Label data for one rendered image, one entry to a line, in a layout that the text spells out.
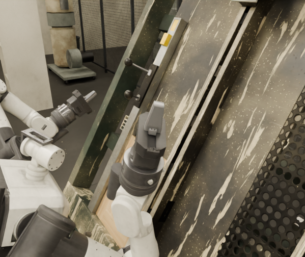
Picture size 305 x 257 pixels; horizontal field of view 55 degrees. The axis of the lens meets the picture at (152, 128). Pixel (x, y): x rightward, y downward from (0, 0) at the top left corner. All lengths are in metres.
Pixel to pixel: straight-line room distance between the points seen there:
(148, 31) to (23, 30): 3.49
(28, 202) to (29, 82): 4.24
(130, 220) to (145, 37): 1.03
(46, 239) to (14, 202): 0.15
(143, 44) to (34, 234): 1.06
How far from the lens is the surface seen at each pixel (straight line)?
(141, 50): 1.51
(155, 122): 0.55
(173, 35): 1.30
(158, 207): 1.05
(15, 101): 1.28
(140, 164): 0.58
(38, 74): 5.00
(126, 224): 0.70
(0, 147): 1.10
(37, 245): 0.72
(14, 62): 4.90
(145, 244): 0.77
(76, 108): 1.31
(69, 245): 0.74
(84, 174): 1.60
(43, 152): 0.85
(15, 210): 0.81
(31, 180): 0.90
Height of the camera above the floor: 1.84
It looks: 26 degrees down
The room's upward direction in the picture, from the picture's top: straight up
